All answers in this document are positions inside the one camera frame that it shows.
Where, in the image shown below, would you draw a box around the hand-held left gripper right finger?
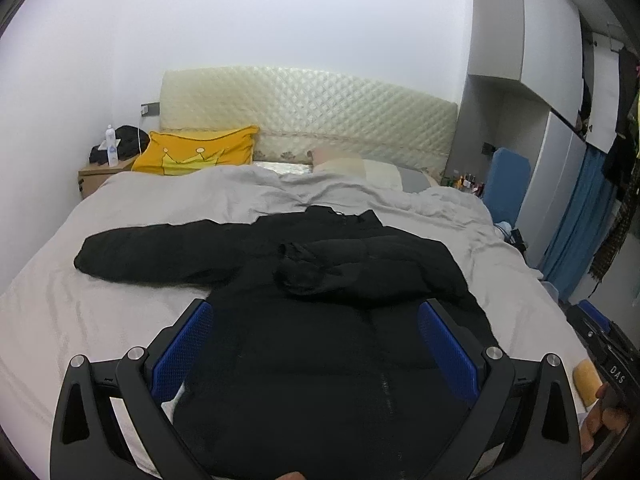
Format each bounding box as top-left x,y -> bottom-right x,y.
417,298 -> 583,480

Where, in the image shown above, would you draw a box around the group of small bottles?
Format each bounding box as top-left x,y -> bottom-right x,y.
442,170 -> 487,196

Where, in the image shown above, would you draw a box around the yellow white bolster pillow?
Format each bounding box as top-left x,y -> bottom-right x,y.
574,360 -> 603,408

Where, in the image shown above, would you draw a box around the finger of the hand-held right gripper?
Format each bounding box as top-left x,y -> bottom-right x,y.
565,300 -> 621,361

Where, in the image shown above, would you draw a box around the cream quilted headboard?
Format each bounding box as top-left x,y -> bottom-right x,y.
159,65 -> 460,173

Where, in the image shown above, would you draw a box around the blue covered chair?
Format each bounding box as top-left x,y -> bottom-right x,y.
482,147 -> 531,228

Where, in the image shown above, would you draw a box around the dark hanging clothes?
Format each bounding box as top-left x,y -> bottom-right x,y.
590,35 -> 640,283

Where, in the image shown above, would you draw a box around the blue curtain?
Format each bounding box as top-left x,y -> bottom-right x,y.
542,147 -> 618,301

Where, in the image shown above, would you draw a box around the person's right hand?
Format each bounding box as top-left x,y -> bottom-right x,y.
584,384 -> 632,453

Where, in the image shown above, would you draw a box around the wooden nightstand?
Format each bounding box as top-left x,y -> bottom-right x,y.
77,155 -> 141,200

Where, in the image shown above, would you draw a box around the white plastic bottle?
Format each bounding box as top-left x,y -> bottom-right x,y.
104,125 -> 121,167

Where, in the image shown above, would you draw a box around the black puffer jacket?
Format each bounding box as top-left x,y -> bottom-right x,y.
74,205 -> 506,480

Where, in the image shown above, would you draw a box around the yellow crown print pillow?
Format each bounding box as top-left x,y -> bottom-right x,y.
131,126 -> 261,177

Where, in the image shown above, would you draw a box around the grey cream striped pillow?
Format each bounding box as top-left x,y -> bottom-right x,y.
360,159 -> 442,194

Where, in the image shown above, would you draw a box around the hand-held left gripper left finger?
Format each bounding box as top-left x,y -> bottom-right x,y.
49,298 -> 216,480

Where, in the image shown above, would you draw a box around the black bag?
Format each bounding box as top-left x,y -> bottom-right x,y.
89,125 -> 151,165

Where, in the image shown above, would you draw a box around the beige pillow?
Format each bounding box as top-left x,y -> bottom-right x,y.
306,147 -> 366,175

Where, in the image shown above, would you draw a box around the white grey wardrobe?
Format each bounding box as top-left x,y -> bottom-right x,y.
457,0 -> 601,271

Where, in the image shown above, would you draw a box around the bed with grey sheet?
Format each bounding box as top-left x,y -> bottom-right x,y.
0,160 -> 601,480

